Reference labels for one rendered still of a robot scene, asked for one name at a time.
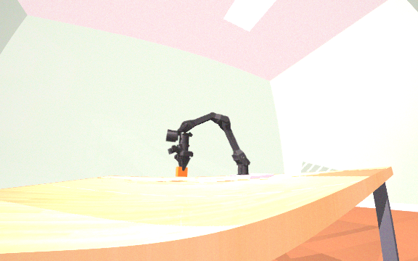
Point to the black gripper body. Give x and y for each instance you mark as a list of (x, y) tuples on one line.
[(184, 151)]

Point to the orange block with blue square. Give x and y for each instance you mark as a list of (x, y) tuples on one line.
[(180, 173)]

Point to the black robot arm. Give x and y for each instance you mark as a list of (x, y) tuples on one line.
[(224, 123)]

